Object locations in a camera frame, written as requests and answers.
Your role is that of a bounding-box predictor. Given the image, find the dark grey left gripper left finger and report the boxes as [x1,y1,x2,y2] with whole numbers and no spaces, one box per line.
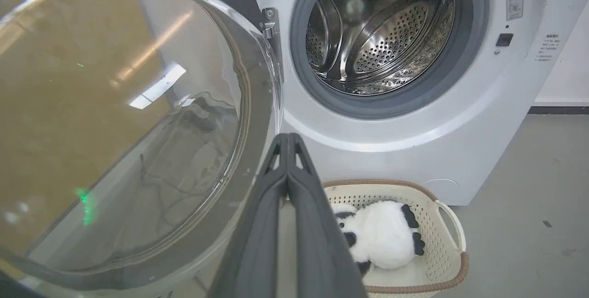
[208,133,289,298]

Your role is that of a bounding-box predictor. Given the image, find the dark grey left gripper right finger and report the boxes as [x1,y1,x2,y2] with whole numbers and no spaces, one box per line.
[287,133,369,298]

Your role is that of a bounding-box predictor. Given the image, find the glass washer door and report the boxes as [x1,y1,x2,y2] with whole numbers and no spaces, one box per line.
[0,0,284,296]

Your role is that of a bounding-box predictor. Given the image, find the white front-load washing machine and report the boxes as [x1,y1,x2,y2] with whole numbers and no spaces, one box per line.
[239,0,589,206]

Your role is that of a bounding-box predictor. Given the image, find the grey metal bracket with screw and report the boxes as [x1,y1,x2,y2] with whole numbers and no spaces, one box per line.
[260,7,280,41]

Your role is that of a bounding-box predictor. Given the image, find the black and white panda plush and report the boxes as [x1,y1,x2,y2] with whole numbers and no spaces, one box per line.
[331,201,426,277]

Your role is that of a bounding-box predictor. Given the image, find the cream perforated laundry basket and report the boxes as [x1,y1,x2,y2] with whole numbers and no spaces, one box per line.
[278,179,470,298]

